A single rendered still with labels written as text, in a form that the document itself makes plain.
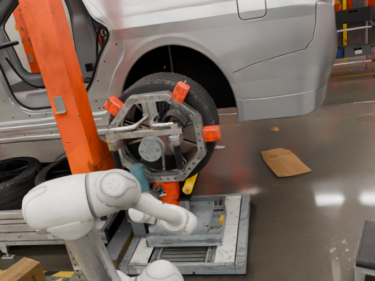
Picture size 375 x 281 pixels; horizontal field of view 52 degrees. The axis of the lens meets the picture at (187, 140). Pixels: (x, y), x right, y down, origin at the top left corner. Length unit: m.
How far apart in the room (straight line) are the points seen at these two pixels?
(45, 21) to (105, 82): 0.71
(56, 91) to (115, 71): 0.54
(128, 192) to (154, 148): 1.02
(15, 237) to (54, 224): 1.96
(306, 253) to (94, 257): 1.57
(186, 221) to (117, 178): 0.62
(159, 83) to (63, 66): 0.53
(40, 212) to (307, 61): 1.85
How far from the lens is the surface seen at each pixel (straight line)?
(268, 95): 2.51
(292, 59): 2.46
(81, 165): 2.38
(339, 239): 2.68
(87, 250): 1.25
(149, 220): 1.62
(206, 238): 2.49
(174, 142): 1.92
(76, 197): 1.07
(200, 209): 2.64
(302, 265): 2.47
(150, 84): 2.18
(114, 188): 1.03
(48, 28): 2.20
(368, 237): 2.14
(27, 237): 3.02
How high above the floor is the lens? 1.61
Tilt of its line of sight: 21 degrees down
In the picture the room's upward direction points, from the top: 10 degrees counter-clockwise
